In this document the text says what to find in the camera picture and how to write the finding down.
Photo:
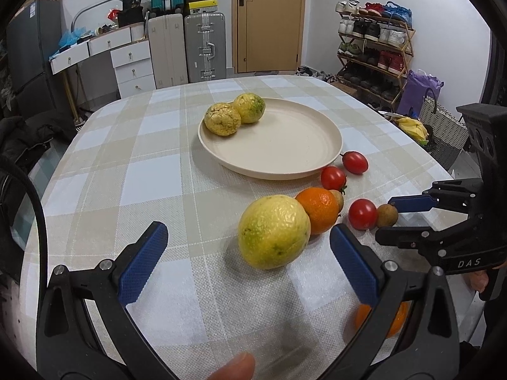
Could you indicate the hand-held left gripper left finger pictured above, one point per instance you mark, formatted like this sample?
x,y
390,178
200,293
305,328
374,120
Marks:
x,y
144,261

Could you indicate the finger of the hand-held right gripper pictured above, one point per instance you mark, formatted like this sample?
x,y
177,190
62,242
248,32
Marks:
x,y
412,204
404,237

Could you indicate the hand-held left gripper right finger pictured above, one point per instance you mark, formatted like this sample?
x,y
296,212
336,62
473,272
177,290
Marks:
x,y
354,265

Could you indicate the brown longan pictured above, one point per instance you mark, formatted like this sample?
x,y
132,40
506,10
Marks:
x,y
386,215
338,200

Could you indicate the red cherry tomato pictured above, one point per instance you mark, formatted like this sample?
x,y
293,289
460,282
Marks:
x,y
355,162
362,213
332,177

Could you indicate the orange mandarin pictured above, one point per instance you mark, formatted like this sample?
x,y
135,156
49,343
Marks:
x,y
396,320
321,209

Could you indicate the large yellow citrus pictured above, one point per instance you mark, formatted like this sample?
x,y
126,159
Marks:
x,y
273,231

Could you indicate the cream round plate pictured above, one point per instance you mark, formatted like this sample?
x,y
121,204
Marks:
x,y
277,142

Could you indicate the person's right hand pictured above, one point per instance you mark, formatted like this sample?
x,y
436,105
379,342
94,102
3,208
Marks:
x,y
480,281

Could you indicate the person's left hand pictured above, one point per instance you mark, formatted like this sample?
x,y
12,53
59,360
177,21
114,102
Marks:
x,y
233,368

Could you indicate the bunch of bananas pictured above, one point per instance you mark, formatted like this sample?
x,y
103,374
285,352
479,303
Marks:
x,y
412,126

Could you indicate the grey woven basket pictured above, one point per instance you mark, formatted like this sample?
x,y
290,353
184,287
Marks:
x,y
443,126

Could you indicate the purple bag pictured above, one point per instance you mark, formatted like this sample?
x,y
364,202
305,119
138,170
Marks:
x,y
416,91

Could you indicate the wrinkled yellow passion fruit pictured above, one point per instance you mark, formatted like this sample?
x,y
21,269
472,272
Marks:
x,y
222,120

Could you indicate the scattered loose sneakers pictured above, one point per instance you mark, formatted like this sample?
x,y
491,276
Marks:
x,y
313,73

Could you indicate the black jacket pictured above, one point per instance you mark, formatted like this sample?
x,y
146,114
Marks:
x,y
31,134

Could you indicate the wooden shoe rack with shoes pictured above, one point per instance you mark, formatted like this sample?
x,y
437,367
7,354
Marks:
x,y
372,31

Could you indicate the yellow-green citrus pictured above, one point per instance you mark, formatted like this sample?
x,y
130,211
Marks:
x,y
249,107

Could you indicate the white desk with drawers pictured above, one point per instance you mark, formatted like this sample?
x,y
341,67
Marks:
x,y
130,63

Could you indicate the beige suitcase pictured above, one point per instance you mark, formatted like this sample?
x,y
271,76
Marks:
x,y
168,51

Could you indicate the silver suitcase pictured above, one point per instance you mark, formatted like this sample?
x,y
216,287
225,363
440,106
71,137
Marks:
x,y
206,47

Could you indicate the wooden door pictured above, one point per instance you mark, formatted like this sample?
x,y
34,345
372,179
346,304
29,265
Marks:
x,y
269,27

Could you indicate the white ribbed bin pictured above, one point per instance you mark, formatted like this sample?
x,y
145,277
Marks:
x,y
138,32

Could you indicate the blue plastic bag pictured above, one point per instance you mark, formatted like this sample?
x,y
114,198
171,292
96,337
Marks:
x,y
71,35

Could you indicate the dark grey refrigerator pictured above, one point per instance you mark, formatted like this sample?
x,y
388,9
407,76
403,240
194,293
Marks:
x,y
31,47

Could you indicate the black bag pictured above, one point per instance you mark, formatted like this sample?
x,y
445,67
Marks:
x,y
132,18

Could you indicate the small red object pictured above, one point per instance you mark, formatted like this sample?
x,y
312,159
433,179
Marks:
x,y
113,14

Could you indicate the grey arched pipe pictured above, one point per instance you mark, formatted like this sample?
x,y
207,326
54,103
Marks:
x,y
78,14

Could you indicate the yellow black shoe box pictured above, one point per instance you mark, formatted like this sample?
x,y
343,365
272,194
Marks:
x,y
202,6

